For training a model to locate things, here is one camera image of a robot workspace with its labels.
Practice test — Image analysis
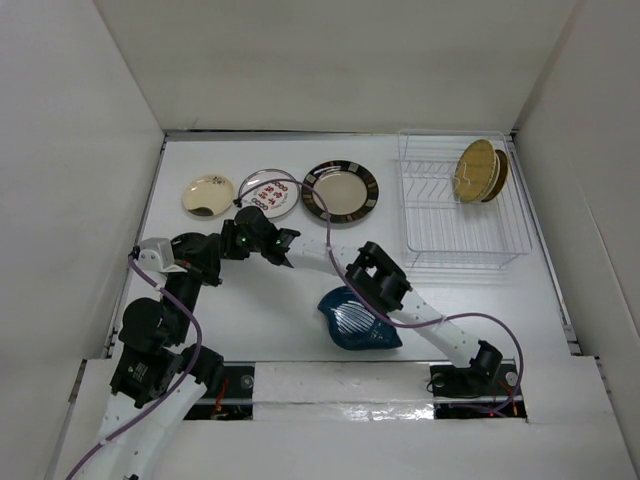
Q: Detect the dark brown yellow plate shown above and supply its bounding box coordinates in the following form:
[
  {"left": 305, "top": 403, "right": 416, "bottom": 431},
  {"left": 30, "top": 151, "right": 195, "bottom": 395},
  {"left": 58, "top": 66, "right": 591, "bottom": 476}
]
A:
[{"left": 483, "top": 149, "right": 509, "bottom": 202}]

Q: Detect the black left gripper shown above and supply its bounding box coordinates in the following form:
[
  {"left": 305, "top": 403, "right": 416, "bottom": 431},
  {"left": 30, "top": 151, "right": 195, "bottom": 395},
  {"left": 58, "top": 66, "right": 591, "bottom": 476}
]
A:
[{"left": 163, "top": 231, "right": 224, "bottom": 341}]

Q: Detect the cream plate with small flowers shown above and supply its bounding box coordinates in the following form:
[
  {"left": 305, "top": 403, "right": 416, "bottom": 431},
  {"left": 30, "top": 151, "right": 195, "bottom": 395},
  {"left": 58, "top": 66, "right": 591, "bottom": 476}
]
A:
[{"left": 481, "top": 150, "right": 502, "bottom": 203}]

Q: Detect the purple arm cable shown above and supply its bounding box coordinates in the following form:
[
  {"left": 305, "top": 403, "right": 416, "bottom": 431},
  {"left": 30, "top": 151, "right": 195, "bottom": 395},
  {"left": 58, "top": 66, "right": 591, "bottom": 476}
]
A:
[
  {"left": 67, "top": 247, "right": 204, "bottom": 480},
  {"left": 233, "top": 169, "right": 524, "bottom": 417}
]

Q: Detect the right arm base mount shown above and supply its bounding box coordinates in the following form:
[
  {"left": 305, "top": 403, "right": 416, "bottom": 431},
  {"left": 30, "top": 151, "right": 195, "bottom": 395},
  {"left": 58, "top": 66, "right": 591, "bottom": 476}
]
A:
[{"left": 426, "top": 363, "right": 527, "bottom": 420}]

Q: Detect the cream plate with black brushstroke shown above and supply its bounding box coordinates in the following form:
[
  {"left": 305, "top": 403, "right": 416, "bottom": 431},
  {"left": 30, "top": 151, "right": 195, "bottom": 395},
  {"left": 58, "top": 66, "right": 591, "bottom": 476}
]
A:
[{"left": 181, "top": 174, "right": 235, "bottom": 217}]

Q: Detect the black rimmed beige plate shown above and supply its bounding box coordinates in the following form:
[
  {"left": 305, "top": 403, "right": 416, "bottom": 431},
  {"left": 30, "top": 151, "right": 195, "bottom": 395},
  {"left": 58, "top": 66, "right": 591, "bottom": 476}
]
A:
[{"left": 301, "top": 160, "right": 380, "bottom": 224}]

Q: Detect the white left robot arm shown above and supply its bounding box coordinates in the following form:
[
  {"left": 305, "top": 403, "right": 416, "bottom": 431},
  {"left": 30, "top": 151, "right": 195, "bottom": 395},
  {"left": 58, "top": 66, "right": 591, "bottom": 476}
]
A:
[{"left": 68, "top": 233, "right": 224, "bottom": 479}]

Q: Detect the blue leaf shaped dish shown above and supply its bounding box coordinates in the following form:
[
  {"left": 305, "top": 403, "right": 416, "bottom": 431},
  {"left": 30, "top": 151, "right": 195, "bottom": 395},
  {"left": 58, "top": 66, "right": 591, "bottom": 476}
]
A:
[{"left": 317, "top": 286, "right": 403, "bottom": 351}]

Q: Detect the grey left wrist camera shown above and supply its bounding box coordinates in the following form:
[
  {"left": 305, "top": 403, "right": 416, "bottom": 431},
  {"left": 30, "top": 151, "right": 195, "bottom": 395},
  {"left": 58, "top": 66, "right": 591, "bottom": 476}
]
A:
[{"left": 137, "top": 237, "right": 186, "bottom": 274}]

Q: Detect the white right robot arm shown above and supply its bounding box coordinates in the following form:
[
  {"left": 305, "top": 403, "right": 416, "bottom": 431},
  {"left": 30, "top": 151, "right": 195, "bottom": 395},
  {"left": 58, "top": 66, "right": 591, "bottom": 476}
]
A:
[{"left": 221, "top": 206, "right": 503, "bottom": 393}]

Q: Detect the woven bamboo pattern plate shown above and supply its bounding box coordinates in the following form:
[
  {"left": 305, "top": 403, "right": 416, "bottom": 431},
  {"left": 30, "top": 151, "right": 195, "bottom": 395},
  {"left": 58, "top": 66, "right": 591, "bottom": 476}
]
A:
[{"left": 454, "top": 139, "right": 495, "bottom": 203}]

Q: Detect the white wire dish rack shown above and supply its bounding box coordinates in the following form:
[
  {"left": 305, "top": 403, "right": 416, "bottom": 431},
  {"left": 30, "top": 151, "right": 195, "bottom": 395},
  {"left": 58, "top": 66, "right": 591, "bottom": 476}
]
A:
[{"left": 396, "top": 129, "right": 532, "bottom": 269}]

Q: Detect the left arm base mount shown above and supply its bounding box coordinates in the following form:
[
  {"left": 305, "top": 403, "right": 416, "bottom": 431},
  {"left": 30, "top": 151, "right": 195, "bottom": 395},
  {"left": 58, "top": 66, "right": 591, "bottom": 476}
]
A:
[{"left": 185, "top": 363, "right": 255, "bottom": 421}]

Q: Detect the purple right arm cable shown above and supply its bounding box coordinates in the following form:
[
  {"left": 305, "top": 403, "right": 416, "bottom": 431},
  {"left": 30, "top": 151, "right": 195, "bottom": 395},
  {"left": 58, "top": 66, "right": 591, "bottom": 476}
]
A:
[{"left": 233, "top": 169, "right": 524, "bottom": 417}]

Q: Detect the white plate with red characters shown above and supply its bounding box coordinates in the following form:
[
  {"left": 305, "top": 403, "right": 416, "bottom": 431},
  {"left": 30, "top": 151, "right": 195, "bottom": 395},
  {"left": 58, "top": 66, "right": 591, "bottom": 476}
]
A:
[{"left": 238, "top": 169, "right": 300, "bottom": 219}]

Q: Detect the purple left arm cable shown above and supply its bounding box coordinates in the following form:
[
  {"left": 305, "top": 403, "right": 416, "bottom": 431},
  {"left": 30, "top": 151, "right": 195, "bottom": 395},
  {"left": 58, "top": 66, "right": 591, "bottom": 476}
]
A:
[{"left": 67, "top": 247, "right": 204, "bottom": 480}]

